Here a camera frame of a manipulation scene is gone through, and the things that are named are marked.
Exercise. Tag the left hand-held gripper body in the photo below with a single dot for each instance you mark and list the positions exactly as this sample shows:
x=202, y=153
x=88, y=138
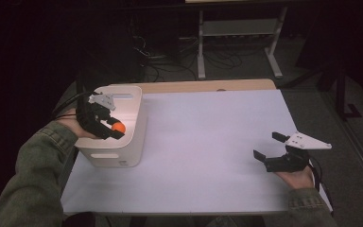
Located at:
x=91, y=118

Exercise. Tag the white table mat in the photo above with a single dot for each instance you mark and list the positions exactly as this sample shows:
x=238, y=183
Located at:
x=201, y=151

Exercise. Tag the orange ball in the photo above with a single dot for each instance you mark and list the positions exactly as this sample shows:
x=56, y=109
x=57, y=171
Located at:
x=118, y=127

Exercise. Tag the black metal stand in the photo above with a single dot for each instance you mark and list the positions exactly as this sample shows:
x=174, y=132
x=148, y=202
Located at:
x=340, y=94

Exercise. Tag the person's right hand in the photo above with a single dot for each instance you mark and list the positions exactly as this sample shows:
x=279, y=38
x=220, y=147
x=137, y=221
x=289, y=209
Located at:
x=297, y=179

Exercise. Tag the white plastic bin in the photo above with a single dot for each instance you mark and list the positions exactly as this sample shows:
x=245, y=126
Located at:
x=129, y=148

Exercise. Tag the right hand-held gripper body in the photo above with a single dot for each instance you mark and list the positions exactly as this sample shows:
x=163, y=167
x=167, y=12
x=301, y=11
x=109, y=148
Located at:
x=291, y=157

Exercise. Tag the person's left hand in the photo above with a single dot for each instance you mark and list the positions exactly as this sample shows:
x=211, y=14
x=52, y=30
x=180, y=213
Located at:
x=72, y=124

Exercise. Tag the metal frame stand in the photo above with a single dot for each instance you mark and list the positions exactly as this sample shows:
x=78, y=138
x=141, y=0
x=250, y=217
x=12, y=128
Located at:
x=239, y=27

